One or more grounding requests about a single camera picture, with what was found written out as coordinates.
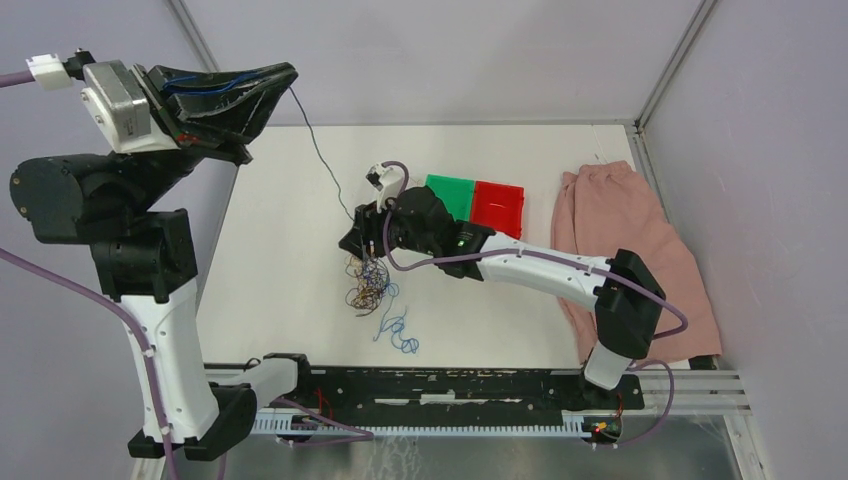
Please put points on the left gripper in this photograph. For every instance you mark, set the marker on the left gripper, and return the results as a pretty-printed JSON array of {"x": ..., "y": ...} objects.
[{"x": 218, "y": 105}]

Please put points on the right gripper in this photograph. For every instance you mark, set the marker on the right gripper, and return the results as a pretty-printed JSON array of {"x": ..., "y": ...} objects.
[{"x": 357, "y": 241}]

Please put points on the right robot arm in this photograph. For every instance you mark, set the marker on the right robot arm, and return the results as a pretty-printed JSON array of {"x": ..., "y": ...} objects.
[{"x": 621, "y": 292}]

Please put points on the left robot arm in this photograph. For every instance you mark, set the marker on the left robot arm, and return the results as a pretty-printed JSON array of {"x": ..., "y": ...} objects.
[{"x": 147, "y": 270}]

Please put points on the green plastic bin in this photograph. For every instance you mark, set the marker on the green plastic bin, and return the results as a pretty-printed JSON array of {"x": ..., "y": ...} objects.
[{"x": 456, "y": 194}]

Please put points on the red plastic bin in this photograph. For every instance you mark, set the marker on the red plastic bin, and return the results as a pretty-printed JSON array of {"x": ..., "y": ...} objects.
[{"x": 498, "y": 206}]

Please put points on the pink cloth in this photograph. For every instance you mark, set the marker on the pink cloth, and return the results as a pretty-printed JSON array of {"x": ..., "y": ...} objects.
[{"x": 601, "y": 209}]

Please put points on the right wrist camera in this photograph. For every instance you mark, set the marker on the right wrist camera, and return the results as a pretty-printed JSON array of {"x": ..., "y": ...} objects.
[{"x": 389, "y": 179}]

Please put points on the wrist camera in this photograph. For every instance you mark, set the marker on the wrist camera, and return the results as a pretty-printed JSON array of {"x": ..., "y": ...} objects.
[
  {"x": 118, "y": 105},
  {"x": 389, "y": 179}
]

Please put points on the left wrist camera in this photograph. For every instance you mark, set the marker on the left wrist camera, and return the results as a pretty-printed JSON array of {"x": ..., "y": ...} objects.
[{"x": 118, "y": 105}]

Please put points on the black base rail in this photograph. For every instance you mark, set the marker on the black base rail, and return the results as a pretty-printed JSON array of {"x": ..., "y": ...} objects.
[{"x": 418, "y": 397}]

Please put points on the white cable duct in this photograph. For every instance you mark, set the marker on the white cable duct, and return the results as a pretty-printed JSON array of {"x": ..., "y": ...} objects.
[{"x": 285, "y": 423}]

